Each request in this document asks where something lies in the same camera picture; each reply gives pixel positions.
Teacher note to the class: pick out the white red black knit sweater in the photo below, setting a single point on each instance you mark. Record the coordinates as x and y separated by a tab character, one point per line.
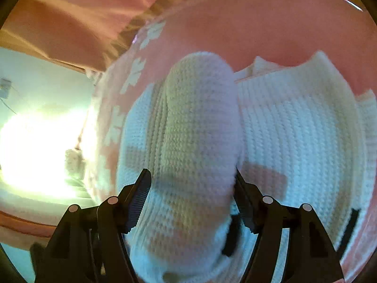
206	141

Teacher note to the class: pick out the pink orange curtain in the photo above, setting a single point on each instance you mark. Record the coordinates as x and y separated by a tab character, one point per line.
73	14

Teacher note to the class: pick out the pink printed blanket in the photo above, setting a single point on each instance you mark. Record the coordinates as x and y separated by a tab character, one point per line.
235	26

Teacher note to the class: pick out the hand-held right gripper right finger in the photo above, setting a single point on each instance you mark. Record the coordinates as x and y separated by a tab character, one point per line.
246	206

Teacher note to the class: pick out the white dotted night lamp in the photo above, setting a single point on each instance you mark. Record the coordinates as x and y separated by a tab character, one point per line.
73	160

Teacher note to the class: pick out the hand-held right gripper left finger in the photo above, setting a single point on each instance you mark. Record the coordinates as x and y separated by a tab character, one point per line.
137	203

